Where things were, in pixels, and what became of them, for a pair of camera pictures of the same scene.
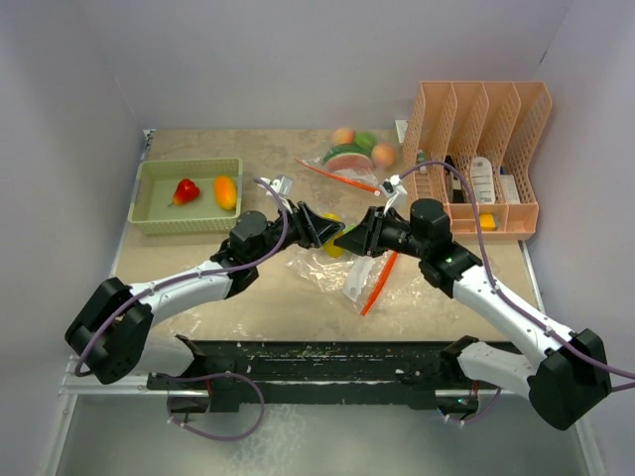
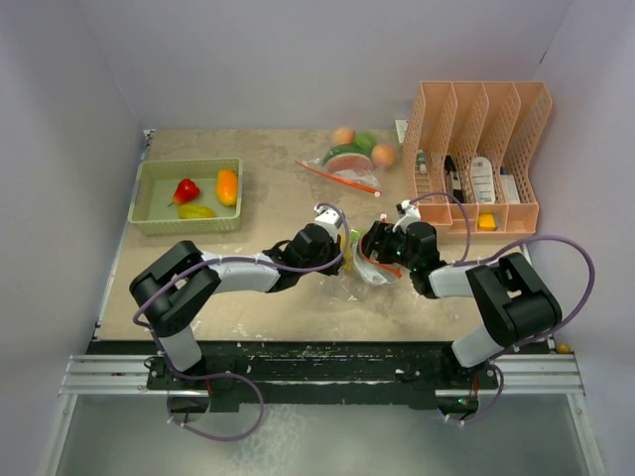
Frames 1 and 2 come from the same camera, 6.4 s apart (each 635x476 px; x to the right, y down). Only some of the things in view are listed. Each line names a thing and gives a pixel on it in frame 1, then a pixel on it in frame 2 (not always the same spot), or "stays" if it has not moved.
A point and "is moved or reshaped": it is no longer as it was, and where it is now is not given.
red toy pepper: x=186 y=192 stays
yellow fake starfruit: x=330 y=248 is moved or reshaped
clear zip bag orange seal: x=369 y=283 is moved or reshaped
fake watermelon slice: x=348 y=157 stays
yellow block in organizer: x=487 y=222 stays
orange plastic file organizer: x=490 y=131 stays
